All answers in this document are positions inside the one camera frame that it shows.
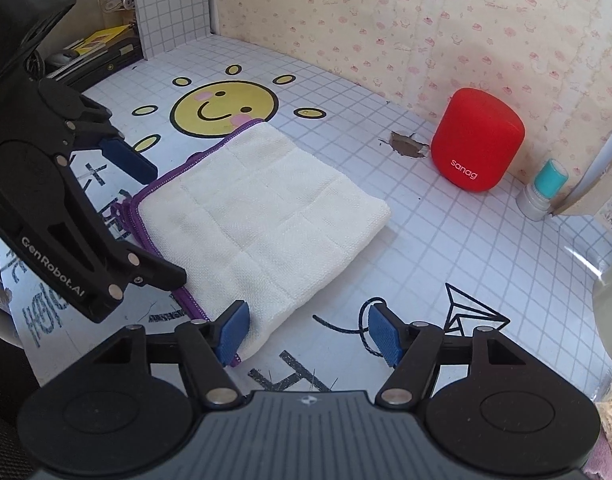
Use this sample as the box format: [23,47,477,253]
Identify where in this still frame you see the purple cleaning cloth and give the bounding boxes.
[580,440,612,480]

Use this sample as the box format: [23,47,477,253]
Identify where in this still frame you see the white towel with purple trim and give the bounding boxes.
[106,119,391,367]

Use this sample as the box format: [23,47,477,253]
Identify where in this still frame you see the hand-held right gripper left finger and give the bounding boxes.
[86,300,250,408]

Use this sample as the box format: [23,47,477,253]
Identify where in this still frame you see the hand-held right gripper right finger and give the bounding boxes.
[367,301,526,408]

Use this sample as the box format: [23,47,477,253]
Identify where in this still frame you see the white paper sheet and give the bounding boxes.
[570,120,612,201]

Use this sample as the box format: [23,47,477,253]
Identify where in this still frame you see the teal and grey stamp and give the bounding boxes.
[516,159,569,222]

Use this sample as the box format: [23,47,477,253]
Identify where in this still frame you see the red cylindrical speaker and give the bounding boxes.
[431,87,526,194]

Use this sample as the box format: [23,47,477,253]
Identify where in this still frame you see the wooden shelf unit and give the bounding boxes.
[550,115,612,233]

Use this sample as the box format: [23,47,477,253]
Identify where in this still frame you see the yellow and black book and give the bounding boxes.
[66,24,133,57]

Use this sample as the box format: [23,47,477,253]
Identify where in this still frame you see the black electronic case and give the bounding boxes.
[46,35,144,91]

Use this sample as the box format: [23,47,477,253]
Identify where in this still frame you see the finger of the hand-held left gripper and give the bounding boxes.
[103,242,187,306]
[33,80,157,184]

